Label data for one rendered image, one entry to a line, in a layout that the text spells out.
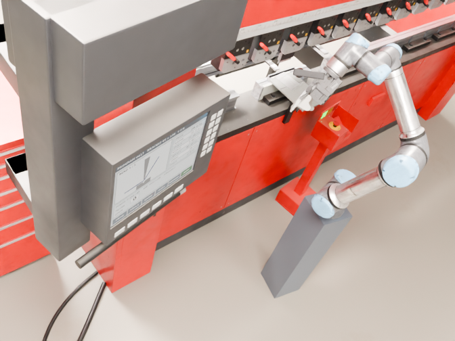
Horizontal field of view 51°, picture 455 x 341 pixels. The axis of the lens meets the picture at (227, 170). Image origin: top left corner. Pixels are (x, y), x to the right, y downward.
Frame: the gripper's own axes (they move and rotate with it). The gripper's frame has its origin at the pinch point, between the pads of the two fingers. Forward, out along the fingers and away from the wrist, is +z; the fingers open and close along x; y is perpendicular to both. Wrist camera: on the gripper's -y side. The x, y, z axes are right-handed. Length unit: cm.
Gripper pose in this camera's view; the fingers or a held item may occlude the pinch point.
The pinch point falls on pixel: (292, 110)
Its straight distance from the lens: 180.5
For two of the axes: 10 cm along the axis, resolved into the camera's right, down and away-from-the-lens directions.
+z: -6.2, 7.3, 2.9
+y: 7.3, 6.7, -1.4
